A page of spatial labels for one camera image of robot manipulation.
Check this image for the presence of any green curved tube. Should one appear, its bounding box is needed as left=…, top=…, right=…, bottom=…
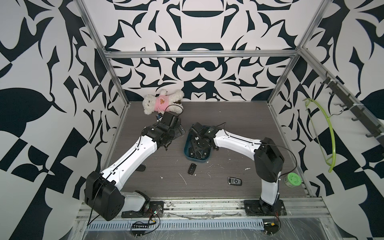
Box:
left=304, top=98, right=337, bottom=173

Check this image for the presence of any silver black BMW key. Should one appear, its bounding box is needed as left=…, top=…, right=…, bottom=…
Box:
left=228, top=177, right=243, bottom=186

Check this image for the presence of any white plush bear pink shirt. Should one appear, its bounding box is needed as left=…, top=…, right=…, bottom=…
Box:
left=142, top=89, right=185, bottom=115

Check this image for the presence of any black hook rail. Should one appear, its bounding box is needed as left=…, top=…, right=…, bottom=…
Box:
left=322, top=71, right=384, bottom=145

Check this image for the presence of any teal plastic storage box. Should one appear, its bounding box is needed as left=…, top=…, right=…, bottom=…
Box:
left=184, top=134, right=212, bottom=163

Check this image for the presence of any aluminium frame crossbar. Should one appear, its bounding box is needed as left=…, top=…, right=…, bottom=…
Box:
left=104, top=50, right=297, bottom=59

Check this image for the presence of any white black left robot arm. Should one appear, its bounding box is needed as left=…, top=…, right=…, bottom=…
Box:
left=85, top=112, right=185, bottom=221

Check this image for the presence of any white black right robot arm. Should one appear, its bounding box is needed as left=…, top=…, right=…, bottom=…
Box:
left=188, top=123, right=285, bottom=206

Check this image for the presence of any green tape roll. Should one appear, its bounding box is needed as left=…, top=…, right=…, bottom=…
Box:
left=284, top=173, right=302, bottom=188

